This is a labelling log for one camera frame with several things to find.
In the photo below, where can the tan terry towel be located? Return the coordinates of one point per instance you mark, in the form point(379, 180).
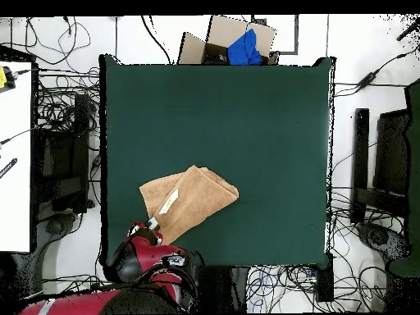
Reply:
point(197, 203)

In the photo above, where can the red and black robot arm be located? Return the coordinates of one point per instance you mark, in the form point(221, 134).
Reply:
point(147, 259)

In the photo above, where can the black flat bar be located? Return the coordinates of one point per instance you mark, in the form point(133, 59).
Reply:
point(8, 168)

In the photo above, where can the black equipment stand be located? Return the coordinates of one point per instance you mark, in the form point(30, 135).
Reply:
point(80, 131)

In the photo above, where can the white desk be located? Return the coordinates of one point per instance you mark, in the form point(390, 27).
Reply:
point(14, 197)

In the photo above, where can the dark green table cloth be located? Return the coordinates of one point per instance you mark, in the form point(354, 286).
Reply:
point(197, 108)

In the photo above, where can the black power strip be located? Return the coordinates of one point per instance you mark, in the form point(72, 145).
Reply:
point(325, 279)

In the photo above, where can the yellow and black tool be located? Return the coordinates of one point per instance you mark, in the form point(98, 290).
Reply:
point(2, 77)

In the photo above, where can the blue cloth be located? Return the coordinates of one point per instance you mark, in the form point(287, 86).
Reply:
point(244, 49)

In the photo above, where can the brown cardboard box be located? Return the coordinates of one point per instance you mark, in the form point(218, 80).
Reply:
point(226, 31)

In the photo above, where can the black long beam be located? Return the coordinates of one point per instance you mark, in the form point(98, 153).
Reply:
point(360, 147)

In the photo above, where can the green draped cloth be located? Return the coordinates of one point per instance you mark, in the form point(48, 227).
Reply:
point(414, 164)

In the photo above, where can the black rod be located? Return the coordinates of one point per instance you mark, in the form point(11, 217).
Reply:
point(408, 31)

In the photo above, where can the black round pedestal foot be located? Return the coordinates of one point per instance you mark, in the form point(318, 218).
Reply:
point(54, 227)
point(377, 238)

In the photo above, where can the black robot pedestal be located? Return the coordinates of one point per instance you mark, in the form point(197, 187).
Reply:
point(236, 288)

